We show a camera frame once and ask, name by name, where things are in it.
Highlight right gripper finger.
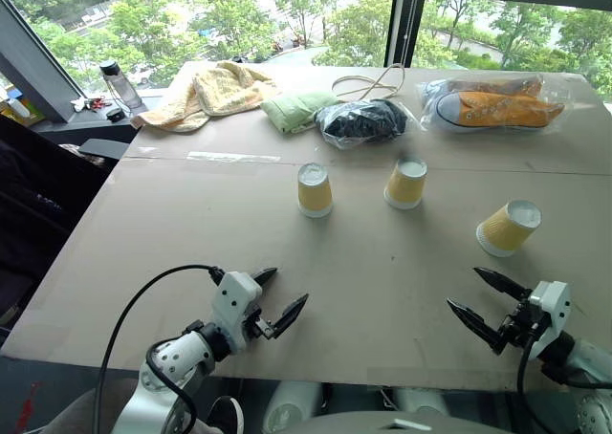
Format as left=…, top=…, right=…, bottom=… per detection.
left=446, top=297, right=504, bottom=357
left=472, top=267, right=533, bottom=303

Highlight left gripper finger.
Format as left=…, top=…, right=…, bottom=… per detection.
left=273, top=293, right=310, bottom=340
left=251, top=267, right=279, bottom=289

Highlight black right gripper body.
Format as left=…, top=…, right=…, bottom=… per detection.
left=496, top=296, right=547, bottom=355

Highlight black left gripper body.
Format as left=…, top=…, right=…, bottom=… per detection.
left=242, top=303, right=282, bottom=343

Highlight yellow ribbed paper cup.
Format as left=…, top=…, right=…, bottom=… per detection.
left=475, top=199, right=544, bottom=258
left=296, top=163, right=335, bottom=219
left=382, top=157, right=428, bottom=211

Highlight white cylinder under table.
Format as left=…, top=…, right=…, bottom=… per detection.
left=390, top=387, right=451, bottom=417
left=261, top=380, right=322, bottom=434

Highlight grey rounded robot body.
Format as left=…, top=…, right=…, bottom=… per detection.
left=295, top=408, right=509, bottom=434

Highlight light green folded cloth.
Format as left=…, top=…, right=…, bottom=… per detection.
left=259, top=89, right=341, bottom=136

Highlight orange sneakers in plastic bag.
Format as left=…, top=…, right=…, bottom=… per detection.
left=416, top=73, right=566, bottom=136

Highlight black item in plastic bag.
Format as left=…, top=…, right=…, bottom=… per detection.
left=313, top=98, right=422, bottom=151

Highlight pale yellow towel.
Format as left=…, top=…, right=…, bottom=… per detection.
left=129, top=60, right=279, bottom=134

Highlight dark grey flat panel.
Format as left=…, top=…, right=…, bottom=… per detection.
left=77, top=138, right=131, bottom=161

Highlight clear bottle with black lid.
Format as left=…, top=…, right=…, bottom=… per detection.
left=98, top=60, right=144, bottom=111

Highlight black fabric seat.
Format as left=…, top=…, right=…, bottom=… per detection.
left=0, top=112, right=121, bottom=328

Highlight black window pillar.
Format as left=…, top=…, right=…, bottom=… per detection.
left=383, top=0, right=432, bottom=70

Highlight green and yellow box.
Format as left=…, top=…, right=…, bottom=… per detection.
left=0, top=96, right=48, bottom=128

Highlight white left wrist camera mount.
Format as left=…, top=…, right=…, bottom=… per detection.
left=209, top=271, right=265, bottom=355

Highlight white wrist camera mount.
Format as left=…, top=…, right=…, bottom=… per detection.
left=209, top=271, right=265, bottom=355
left=527, top=280, right=573, bottom=350

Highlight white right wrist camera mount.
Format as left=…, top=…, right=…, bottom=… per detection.
left=527, top=280, right=573, bottom=350

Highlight beige cord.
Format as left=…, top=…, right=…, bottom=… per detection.
left=331, top=63, right=406, bottom=101

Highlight beaded blind cord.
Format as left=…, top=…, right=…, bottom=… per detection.
left=404, top=0, right=418, bottom=68

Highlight grey slanted window frame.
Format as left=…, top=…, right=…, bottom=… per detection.
left=0, top=0, right=86, bottom=125

